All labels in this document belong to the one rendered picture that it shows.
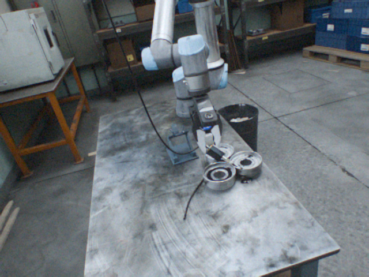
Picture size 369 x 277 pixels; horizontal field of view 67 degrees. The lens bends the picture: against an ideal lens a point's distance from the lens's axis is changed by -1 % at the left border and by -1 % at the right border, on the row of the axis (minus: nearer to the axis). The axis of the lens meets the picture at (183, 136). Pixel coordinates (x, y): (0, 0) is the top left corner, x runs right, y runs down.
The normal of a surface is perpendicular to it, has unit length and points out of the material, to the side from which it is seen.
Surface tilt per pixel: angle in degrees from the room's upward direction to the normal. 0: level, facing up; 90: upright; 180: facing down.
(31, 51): 90
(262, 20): 90
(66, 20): 90
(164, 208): 0
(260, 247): 0
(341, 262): 0
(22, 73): 90
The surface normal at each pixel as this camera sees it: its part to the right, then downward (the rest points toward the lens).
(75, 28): 0.22, 0.43
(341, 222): -0.18, -0.86
